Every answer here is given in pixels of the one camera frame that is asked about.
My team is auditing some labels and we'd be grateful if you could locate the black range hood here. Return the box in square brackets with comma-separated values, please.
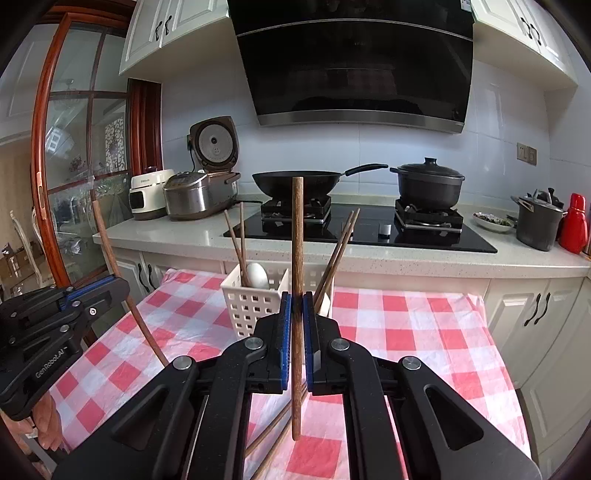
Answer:
[226, 0, 475, 136]

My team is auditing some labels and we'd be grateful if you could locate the black wok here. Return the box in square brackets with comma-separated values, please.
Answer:
[252, 163, 389, 198]

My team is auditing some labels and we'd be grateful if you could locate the grey lidded stockpot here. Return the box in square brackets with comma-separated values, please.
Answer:
[510, 188, 568, 252]

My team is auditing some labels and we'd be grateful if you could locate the white upper cabinet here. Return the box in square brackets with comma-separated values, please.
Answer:
[119, 0, 232, 77]
[470, 0, 580, 88]

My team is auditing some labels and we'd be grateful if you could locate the white ceramic spoon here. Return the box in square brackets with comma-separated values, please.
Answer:
[246, 262, 269, 291]

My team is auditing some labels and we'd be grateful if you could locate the plate with food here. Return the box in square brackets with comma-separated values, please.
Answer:
[472, 211, 515, 232]

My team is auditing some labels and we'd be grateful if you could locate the black glass gas hob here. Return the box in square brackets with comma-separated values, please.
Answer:
[225, 196, 498, 254]

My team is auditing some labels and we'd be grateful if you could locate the white countertop appliance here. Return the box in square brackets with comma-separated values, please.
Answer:
[129, 169, 175, 221]

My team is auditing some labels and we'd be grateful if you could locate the steel rice cooker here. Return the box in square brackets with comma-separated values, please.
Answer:
[164, 116, 242, 221]

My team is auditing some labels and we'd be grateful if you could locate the black lidded pot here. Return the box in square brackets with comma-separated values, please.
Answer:
[389, 157, 466, 210]

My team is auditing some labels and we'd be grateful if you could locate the red white checkered tablecloth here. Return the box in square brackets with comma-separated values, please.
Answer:
[46, 268, 532, 480]

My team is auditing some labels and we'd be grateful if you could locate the wooden glass door frame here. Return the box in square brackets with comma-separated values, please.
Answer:
[30, 11, 162, 287]

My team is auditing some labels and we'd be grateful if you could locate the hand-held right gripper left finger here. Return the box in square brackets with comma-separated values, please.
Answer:
[53, 292, 293, 480]

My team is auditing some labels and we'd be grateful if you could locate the person's left hand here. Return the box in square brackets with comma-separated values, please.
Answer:
[28, 397, 68, 455]

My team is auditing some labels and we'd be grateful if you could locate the brown wooden chopstick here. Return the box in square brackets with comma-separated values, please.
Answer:
[244, 397, 294, 459]
[223, 210, 252, 288]
[91, 198, 171, 368]
[238, 201, 247, 278]
[316, 208, 361, 315]
[313, 210, 355, 303]
[252, 383, 309, 480]
[292, 176, 304, 440]

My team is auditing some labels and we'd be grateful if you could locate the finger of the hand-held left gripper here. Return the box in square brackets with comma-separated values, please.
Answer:
[0, 275, 131, 324]
[0, 295, 125, 374]

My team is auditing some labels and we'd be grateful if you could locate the white plastic utensil basket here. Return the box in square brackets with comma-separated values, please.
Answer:
[221, 265, 335, 341]

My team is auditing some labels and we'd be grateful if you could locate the red thermos flask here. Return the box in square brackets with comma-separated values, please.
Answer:
[558, 192, 589, 254]

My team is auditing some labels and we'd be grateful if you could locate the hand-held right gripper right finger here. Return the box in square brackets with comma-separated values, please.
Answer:
[302, 292, 543, 480]

